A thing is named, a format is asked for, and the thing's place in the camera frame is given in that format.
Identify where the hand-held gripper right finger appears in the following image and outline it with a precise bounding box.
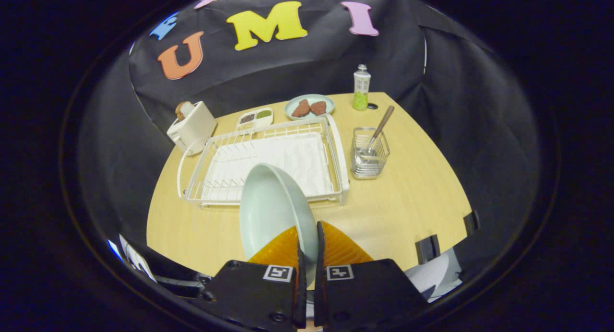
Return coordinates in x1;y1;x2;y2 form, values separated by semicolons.
314;221;430;330

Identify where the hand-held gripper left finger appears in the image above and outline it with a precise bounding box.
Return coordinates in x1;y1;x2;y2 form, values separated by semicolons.
197;225;307;330

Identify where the large pale green plate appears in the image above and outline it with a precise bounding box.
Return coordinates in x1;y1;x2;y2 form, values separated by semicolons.
239;163;319;287

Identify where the white wire dish rack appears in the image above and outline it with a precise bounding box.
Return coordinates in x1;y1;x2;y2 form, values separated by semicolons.
177;113;350;209

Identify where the clear wire cutlery basket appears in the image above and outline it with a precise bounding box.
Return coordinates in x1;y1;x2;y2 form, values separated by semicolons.
350;127;390;180

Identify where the wooden handled metal spoon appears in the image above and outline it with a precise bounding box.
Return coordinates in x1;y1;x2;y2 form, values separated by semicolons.
367;105;395;155

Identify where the white divided condiment dish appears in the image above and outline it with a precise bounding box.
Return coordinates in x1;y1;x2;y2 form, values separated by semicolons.
236;107;274;131

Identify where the small pale green plate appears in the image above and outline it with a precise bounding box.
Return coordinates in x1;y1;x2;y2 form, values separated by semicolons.
284;94;335;121

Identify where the black table clamp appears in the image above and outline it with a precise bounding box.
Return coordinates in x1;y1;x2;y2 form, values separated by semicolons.
463;210;480;237
415;234;441;264

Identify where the white drain tray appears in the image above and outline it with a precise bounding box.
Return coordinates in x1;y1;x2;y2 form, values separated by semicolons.
201;132;335;202

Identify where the white toaster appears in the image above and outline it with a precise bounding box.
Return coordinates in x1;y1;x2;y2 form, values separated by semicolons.
166;101;218;156

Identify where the green drink bottle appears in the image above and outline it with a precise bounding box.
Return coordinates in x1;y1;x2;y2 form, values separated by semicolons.
353;64;371;111

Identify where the black backdrop cloth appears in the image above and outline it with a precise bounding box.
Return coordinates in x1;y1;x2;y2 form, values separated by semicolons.
79;0;543;275

